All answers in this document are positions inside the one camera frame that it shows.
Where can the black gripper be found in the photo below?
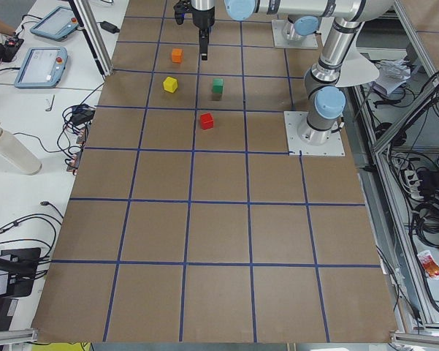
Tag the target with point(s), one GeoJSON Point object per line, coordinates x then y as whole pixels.
{"type": "Point", "coordinates": [202, 19]}

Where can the red block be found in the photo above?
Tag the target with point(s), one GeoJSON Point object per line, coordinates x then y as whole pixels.
{"type": "Point", "coordinates": [206, 121]}

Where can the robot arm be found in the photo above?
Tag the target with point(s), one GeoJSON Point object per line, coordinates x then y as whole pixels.
{"type": "Point", "coordinates": [327, 102]}
{"type": "Point", "coordinates": [298, 27]}

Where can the orange block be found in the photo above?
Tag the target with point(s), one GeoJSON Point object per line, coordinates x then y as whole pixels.
{"type": "Point", "coordinates": [177, 55]}

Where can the green block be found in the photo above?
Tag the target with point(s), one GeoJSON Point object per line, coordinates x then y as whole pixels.
{"type": "Point", "coordinates": [218, 85]}

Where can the yellow block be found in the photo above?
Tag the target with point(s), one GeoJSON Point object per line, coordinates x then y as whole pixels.
{"type": "Point", "coordinates": [170, 84]}

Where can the black power adapter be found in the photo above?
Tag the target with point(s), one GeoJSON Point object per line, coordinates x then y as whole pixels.
{"type": "Point", "coordinates": [109, 27]}

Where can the teach pendant far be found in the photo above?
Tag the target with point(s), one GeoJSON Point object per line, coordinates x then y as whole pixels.
{"type": "Point", "coordinates": [57, 25]}

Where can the teach pendant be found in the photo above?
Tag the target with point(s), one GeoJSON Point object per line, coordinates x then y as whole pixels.
{"type": "Point", "coordinates": [57, 25]}
{"type": "Point", "coordinates": [42, 68]}

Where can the white chair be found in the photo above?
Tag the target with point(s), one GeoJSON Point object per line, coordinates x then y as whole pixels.
{"type": "Point", "coordinates": [356, 69]}

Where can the hex key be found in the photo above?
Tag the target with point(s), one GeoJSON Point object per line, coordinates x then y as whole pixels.
{"type": "Point", "coordinates": [50, 103]}

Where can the teach pendant near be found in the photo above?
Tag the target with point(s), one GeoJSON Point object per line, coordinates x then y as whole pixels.
{"type": "Point", "coordinates": [42, 68]}

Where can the white bottle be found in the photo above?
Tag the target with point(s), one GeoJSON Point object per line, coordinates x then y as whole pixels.
{"type": "Point", "coordinates": [17, 154]}

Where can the power strip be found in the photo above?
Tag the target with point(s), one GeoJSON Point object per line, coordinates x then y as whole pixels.
{"type": "Point", "coordinates": [411, 184]}

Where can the black monitor stand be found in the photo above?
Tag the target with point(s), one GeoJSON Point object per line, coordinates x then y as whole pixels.
{"type": "Point", "coordinates": [18, 270]}

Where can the red snack packet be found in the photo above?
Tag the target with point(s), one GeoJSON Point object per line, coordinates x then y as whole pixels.
{"type": "Point", "coordinates": [428, 263]}

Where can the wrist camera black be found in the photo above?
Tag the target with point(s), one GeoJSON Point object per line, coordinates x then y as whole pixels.
{"type": "Point", "coordinates": [181, 8]}

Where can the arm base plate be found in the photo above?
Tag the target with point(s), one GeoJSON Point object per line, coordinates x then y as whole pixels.
{"type": "Point", "coordinates": [302, 140]}
{"type": "Point", "coordinates": [308, 43]}

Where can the aluminium frame post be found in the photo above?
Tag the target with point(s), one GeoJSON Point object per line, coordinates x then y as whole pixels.
{"type": "Point", "coordinates": [87, 22]}

